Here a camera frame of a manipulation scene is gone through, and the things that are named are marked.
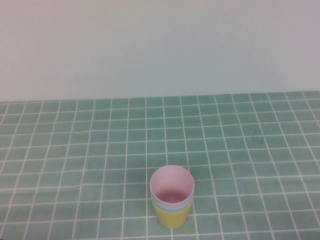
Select pink plastic cup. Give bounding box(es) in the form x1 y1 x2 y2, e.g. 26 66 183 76
149 164 195 204

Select light blue plastic cup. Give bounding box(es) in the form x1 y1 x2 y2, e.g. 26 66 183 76
150 192 195 211

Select green checked tablecloth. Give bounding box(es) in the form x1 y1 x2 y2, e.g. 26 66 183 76
0 90 320 240

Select yellow plastic cup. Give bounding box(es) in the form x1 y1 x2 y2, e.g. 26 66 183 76
151 199 193 229

